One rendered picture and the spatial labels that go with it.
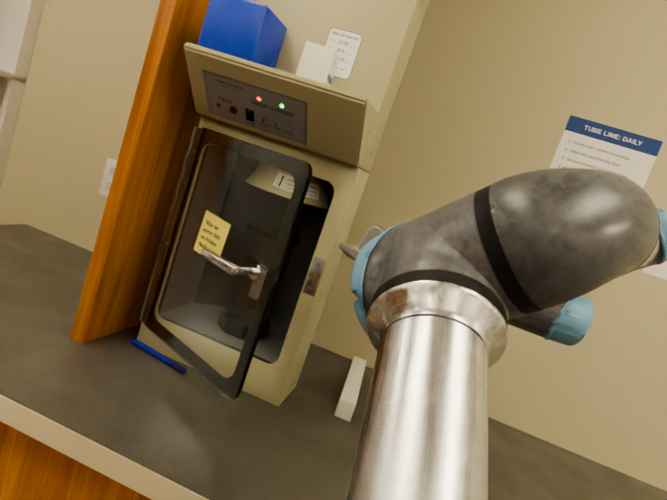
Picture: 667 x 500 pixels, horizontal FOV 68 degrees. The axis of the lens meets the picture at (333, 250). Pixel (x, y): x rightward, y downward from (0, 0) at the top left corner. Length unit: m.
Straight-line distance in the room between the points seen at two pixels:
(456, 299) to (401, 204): 0.92
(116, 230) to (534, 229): 0.75
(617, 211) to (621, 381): 1.01
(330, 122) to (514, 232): 0.48
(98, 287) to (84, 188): 0.72
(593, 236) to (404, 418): 0.20
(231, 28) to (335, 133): 0.23
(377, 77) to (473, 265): 0.55
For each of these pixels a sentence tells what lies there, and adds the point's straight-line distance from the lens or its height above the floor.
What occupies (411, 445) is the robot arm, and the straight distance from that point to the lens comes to 0.32.
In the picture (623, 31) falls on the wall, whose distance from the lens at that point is 1.41.
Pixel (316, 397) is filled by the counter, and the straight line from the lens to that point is 1.07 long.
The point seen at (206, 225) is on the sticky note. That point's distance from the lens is 0.90.
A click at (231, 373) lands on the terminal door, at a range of 0.84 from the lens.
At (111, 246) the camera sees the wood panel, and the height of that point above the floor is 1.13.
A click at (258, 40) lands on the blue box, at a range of 0.86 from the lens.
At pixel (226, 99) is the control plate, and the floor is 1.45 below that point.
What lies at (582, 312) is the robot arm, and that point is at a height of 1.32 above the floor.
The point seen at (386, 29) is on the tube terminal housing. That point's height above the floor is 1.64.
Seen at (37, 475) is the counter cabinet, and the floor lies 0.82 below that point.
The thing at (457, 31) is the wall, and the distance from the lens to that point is 1.37.
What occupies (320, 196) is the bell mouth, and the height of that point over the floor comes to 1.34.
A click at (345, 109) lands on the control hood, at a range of 0.79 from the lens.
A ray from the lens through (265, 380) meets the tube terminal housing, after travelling 0.97.
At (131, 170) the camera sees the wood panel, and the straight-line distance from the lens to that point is 0.95.
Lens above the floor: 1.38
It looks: 8 degrees down
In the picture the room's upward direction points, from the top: 19 degrees clockwise
